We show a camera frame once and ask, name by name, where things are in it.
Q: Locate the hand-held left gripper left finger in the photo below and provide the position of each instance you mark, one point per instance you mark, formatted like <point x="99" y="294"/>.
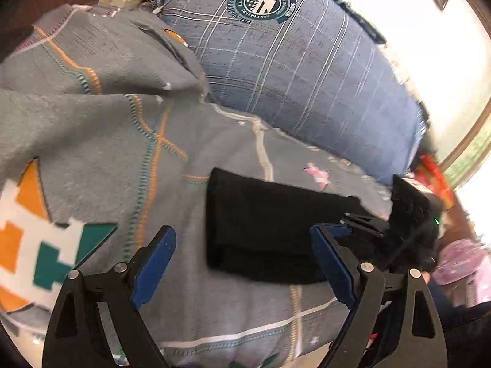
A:
<point x="153" y="264"/>

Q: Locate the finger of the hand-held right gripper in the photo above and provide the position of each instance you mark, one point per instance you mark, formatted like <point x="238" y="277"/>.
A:
<point x="366" y="223"/>

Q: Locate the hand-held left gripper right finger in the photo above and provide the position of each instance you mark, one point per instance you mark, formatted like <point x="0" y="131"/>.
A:
<point x="334" y="266"/>

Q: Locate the black pants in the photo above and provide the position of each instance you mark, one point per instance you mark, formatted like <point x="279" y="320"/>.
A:
<point x="264" y="226"/>

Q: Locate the person's right forearm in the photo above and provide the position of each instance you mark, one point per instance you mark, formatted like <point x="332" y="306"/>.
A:
<point x="460" y="322"/>

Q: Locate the red packet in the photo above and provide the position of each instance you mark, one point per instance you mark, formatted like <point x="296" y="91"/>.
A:
<point x="435" y="178"/>

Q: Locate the pink printed cloth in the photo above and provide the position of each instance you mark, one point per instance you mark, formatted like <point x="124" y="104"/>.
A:
<point x="462" y="260"/>

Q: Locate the grey patterned blanket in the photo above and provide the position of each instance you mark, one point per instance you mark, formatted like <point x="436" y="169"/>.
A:
<point x="126" y="153"/>

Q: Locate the blue plaid pillow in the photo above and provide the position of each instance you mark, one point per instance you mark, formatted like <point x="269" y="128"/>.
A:
<point x="303" y="69"/>

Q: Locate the beige box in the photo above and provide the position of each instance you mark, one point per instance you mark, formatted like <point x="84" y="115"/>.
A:
<point x="119" y="0"/>

